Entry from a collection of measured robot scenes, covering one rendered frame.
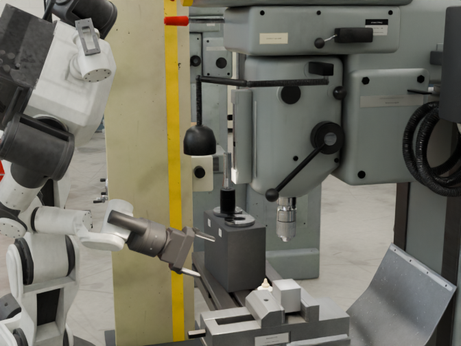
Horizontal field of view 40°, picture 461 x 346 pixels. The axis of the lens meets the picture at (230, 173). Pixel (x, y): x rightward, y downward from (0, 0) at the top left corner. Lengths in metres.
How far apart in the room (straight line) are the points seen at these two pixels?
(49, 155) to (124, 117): 1.70
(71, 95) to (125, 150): 1.64
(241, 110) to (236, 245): 0.54
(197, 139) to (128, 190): 1.86
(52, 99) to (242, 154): 0.45
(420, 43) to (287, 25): 0.31
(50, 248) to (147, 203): 1.36
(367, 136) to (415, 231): 0.41
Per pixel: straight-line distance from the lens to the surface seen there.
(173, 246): 1.67
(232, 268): 1.86
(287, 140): 1.38
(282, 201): 1.50
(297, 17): 1.34
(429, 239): 1.69
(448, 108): 1.26
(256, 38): 1.31
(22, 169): 1.51
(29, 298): 1.99
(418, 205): 1.72
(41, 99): 1.53
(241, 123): 1.42
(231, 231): 1.82
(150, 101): 3.14
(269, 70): 1.36
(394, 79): 1.43
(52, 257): 1.94
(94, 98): 1.56
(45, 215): 1.70
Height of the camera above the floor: 1.70
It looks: 13 degrees down
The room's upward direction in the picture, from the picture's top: straight up
